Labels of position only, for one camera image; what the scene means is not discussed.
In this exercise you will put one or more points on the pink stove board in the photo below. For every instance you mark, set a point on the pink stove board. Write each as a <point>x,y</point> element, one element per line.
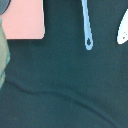
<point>24,19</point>

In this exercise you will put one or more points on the white toy fish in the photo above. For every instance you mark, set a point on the white toy fish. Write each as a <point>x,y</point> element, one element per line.
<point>122,35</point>

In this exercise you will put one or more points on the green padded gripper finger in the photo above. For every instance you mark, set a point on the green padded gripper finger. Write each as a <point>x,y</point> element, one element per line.
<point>4,55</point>

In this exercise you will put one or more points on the grey pan with handle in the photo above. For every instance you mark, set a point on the grey pan with handle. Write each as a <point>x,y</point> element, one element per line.
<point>87,27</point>

